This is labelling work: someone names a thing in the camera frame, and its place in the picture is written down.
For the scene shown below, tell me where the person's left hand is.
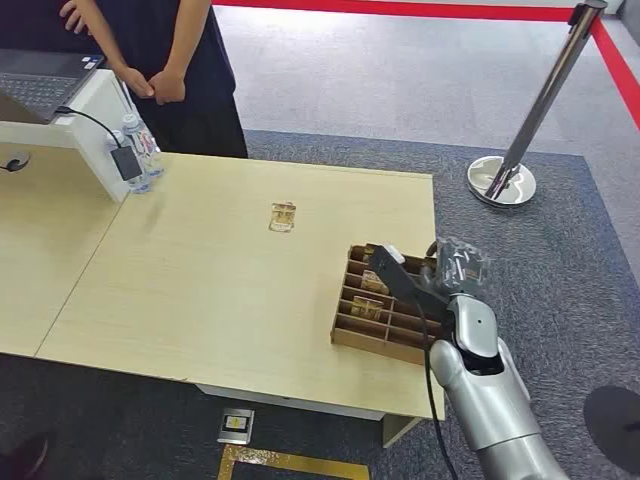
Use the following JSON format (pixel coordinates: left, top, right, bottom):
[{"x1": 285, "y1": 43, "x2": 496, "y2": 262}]
[{"x1": 147, "y1": 65, "x2": 187, "y2": 107}]

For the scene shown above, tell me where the gold patterned card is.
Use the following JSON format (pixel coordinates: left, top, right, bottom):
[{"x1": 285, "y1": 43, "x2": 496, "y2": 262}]
[
  {"x1": 349, "y1": 295, "x2": 386, "y2": 323},
  {"x1": 359, "y1": 270, "x2": 390, "y2": 297},
  {"x1": 268, "y1": 201, "x2": 297, "y2": 234}
]

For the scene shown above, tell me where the dark grey laptop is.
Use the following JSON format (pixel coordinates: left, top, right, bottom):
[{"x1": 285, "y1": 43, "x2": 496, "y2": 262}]
[{"x1": 0, "y1": 48, "x2": 106, "y2": 126}]

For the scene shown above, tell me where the person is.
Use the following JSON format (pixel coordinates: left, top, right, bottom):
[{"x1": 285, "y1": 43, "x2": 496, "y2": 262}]
[{"x1": 59, "y1": 0, "x2": 249, "y2": 160}]

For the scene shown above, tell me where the yellow floor tape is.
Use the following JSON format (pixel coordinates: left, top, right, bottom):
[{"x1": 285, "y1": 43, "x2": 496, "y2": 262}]
[{"x1": 217, "y1": 443, "x2": 371, "y2": 480}]

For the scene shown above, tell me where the clear plastic water bottle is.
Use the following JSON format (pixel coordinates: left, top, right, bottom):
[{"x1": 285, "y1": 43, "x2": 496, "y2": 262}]
[
  {"x1": 122, "y1": 113, "x2": 165, "y2": 179},
  {"x1": 105, "y1": 129, "x2": 152, "y2": 195}
]

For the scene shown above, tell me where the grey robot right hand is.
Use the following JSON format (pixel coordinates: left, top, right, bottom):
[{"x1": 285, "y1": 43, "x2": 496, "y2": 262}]
[{"x1": 432, "y1": 236, "x2": 491, "y2": 297}]

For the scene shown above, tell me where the person's right hand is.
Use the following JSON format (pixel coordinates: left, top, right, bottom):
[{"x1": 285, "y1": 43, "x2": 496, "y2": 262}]
[{"x1": 119, "y1": 66, "x2": 155, "y2": 101}]

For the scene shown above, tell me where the black power cable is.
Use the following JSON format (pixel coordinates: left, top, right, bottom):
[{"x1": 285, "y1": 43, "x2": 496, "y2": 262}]
[{"x1": 54, "y1": 105, "x2": 124, "y2": 151}]

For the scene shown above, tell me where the black computer mouse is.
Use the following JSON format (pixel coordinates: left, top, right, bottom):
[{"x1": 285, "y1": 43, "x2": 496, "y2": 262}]
[{"x1": 0, "y1": 152, "x2": 32, "y2": 176}]

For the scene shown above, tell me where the metal floor socket box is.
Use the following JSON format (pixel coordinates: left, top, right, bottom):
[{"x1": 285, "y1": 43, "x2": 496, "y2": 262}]
[{"x1": 217, "y1": 407, "x2": 255, "y2": 446}]

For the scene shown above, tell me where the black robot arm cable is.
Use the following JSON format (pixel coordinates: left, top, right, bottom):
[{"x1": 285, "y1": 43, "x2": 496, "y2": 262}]
[{"x1": 411, "y1": 298, "x2": 459, "y2": 480}]

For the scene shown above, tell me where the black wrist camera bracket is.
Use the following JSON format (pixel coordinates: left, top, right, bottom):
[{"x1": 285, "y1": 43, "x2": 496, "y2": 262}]
[{"x1": 368, "y1": 243, "x2": 454, "y2": 326}]

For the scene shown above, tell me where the person's hand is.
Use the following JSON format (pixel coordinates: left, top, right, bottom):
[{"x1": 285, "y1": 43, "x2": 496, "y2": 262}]
[{"x1": 59, "y1": 0, "x2": 91, "y2": 36}]

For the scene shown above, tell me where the brown cardboard divider tray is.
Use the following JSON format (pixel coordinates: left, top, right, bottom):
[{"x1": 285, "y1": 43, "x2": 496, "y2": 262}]
[{"x1": 330, "y1": 243, "x2": 452, "y2": 368}]

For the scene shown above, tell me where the black power adapter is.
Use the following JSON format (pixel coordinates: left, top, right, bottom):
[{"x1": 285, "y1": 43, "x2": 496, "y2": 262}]
[{"x1": 110, "y1": 145, "x2": 144, "y2": 183}]

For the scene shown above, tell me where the white desk riser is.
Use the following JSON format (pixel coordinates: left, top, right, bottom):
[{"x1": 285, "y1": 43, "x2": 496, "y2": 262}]
[{"x1": 0, "y1": 68, "x2": 134, "y2": 205}]

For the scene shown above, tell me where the black round base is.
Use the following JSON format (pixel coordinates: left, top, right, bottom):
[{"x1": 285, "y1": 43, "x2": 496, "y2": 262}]
[{"x1": 583, "y1": 384, "x2": 640, "y2": 479}]

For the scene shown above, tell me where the chrome stanchion post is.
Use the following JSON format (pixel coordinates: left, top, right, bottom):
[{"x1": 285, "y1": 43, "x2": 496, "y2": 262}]
[{"x1": 466, "y1": 0, "x2": 609, "y2": 208}]

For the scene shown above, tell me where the red barrier belt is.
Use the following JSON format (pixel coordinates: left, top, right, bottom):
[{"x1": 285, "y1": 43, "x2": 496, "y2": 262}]
[
  {"x1": 589, "y1": 15, "x2": 640, "y2": 132},
  {"x1": 211, "y1": 0, "x2": 577, "y2": 24}
]

